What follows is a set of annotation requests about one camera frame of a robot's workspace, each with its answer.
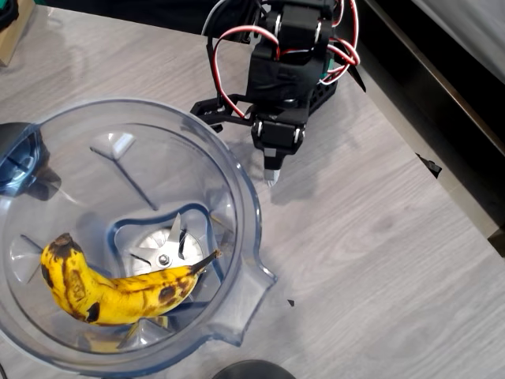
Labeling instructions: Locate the black round lid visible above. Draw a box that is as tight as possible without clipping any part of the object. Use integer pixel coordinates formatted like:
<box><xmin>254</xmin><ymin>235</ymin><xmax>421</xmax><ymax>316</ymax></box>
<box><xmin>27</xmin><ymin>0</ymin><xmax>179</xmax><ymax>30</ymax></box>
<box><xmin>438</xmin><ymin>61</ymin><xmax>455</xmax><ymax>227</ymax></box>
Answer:
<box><xmin>212</xmin><ymin>358</ymin><xmax>295</xmax><ymax>379</ymax></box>

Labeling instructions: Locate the red white gripper servo cable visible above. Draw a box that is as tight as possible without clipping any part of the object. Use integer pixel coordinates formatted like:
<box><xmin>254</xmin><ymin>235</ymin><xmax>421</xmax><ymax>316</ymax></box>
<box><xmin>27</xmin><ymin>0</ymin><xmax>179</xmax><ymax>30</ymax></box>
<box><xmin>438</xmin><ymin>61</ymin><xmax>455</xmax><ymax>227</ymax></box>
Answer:
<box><xmin>211</xmin><ymin>25</ymin><xmax>282</xmax><ymax>119</ymax></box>

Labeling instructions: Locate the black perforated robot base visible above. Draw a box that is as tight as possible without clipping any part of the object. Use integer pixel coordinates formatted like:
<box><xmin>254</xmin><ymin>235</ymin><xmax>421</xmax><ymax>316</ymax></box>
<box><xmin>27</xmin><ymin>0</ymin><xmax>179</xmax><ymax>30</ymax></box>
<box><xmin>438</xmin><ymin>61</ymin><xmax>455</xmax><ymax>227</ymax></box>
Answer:
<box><xmin>306</xmin><ymin>54</ymin><xmax>341</xmax><ymax>115</ymax></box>

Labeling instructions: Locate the red white arm servo cable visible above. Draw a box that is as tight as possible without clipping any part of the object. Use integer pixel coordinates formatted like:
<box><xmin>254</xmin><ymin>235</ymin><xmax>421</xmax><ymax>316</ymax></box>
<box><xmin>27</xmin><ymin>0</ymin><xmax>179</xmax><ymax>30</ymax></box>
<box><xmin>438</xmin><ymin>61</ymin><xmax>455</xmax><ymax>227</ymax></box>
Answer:
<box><xmin>319</xmin><ymin>0</ymin><xmax>362</xmax><ymax>86</ymax></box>

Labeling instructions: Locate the small black table clamp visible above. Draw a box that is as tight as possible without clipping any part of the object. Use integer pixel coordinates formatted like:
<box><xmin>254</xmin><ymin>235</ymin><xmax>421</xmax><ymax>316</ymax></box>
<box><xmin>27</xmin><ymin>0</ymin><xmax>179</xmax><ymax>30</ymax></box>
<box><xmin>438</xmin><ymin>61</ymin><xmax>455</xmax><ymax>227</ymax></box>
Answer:
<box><xmin>416</xmin><ymin>152</ymin><xmax>443</xmax><ymax>178</ymax></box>

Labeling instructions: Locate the clear plastic blender jar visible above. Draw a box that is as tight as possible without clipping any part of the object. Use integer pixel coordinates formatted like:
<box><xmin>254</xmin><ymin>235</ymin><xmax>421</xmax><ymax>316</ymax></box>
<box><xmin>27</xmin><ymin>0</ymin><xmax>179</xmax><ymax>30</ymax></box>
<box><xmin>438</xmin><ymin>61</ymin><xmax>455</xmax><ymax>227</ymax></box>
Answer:
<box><xmin>0</xmin><ymin>97</ymin><xmax>279</xmax><ymax>378</ymax></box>

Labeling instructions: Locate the black wrist camera board mount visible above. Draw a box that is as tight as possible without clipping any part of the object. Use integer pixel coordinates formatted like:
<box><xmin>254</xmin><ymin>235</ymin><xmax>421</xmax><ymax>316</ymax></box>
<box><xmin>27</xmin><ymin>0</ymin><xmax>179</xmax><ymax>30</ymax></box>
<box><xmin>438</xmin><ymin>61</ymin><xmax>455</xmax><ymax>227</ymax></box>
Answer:
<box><xmin>189</xmin><ymin>93</ymin><xmax>257</xmax><ymax>132</ymax></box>

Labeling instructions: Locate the steel blender blade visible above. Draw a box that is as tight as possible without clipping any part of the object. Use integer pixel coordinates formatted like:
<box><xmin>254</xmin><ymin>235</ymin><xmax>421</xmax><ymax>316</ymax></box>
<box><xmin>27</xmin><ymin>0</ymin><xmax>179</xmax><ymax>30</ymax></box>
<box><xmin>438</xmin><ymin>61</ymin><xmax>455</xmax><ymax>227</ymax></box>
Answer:
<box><xmin>128</xmin><ymin>212</ymin><xmax>206</xmax><ymax>277</ymax></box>

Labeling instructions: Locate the black object beside cardboard box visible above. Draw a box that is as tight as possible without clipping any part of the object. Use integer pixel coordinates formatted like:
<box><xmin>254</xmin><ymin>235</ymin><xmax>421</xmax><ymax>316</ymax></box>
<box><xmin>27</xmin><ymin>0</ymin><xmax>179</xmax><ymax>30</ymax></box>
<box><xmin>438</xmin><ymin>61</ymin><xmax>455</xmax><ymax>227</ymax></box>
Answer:
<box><xmin>0</xmin><ymin>0</ymin><xmax>20</xmax><ymax>31</ymax></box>

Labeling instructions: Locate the black camera cable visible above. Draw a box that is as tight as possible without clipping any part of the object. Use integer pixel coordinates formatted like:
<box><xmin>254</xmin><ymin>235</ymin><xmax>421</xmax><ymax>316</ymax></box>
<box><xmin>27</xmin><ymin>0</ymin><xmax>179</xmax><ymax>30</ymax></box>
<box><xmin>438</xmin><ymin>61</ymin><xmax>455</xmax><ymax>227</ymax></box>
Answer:
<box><xmin>204</xmin><ymin>0</ymin><xmax>261</xmax><ymax>115</ymax></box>

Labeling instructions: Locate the ripe yellow spotted banana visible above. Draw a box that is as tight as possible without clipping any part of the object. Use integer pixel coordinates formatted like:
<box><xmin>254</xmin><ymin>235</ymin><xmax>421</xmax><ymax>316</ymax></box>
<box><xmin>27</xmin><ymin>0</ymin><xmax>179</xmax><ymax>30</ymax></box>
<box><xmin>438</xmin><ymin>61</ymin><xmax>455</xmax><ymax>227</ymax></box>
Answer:
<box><xmin>40</xmin><ymin>232</ymin><xmax>222</xmax><ymax>327</ymax></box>

